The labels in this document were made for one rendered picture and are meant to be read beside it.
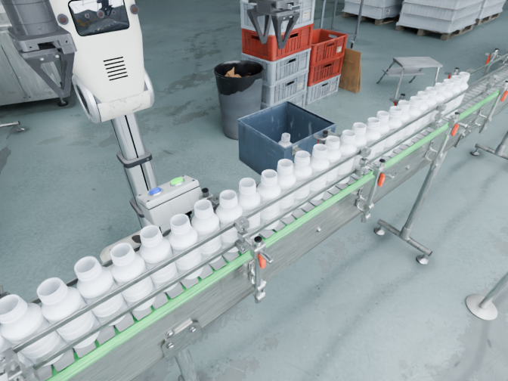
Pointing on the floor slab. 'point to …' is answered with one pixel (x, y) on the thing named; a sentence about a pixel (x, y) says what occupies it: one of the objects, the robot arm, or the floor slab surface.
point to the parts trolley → (339, 29)
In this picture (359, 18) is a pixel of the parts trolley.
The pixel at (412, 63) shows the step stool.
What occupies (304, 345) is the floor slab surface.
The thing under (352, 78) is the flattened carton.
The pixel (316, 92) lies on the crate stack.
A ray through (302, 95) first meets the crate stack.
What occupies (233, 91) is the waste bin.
